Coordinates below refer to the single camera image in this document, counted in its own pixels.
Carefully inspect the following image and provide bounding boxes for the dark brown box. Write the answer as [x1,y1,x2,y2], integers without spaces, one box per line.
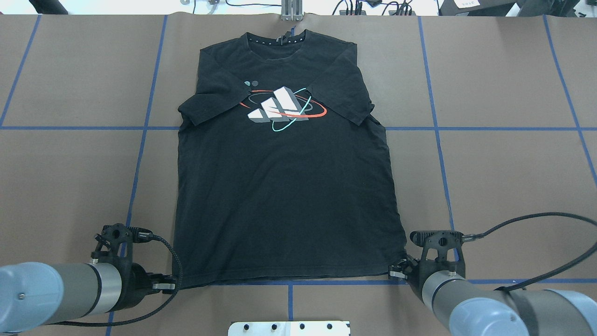
[439,0,517,17]

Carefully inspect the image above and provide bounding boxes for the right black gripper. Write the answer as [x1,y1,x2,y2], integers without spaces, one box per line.
[388,231,465,285]

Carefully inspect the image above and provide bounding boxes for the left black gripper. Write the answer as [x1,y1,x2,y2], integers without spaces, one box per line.
[91,223,178,311]

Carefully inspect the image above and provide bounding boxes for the black graphic t-shirt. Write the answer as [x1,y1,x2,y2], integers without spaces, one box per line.
[174,30,406,289]

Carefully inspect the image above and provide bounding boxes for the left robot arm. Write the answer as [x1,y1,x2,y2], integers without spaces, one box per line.
[0,223,183,336]

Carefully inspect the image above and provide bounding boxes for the black monitor stand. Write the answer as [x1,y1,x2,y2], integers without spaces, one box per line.
[516,0,581,17]

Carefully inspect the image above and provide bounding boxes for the aluminium frame post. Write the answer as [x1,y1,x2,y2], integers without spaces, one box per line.
[281,0,304,22]

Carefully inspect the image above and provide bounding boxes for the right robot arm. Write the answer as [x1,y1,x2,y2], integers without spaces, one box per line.
[389,231,597,336]

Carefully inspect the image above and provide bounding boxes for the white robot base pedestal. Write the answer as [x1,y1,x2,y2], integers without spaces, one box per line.
[228,320,352,336]

